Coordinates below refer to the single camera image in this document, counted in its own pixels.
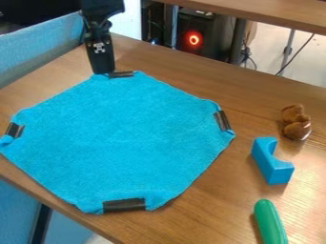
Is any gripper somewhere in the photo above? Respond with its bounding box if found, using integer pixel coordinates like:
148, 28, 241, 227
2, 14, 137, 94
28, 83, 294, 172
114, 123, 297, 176
81, 14, 117, 75

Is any blue cloth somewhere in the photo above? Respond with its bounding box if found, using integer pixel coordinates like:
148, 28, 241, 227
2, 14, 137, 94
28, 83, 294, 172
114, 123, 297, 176
0, 70, 236, 214

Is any brown plush figure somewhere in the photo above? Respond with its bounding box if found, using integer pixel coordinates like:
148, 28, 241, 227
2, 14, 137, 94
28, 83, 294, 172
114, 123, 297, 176
279, 103, 314, 141

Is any black computer tower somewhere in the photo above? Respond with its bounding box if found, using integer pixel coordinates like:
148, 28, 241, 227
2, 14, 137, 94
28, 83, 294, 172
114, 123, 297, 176
141, 0, 240, 61

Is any wooden desk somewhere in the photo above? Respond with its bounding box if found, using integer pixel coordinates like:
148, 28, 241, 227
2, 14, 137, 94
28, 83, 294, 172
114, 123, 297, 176
149, 0, 326, 76

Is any blue block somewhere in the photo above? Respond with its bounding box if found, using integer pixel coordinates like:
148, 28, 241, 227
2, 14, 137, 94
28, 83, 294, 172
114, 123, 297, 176
249, 136, 295, 186

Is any green toy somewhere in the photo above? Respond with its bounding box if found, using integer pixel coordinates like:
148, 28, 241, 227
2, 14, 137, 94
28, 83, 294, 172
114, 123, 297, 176
252, 198, 291, 244

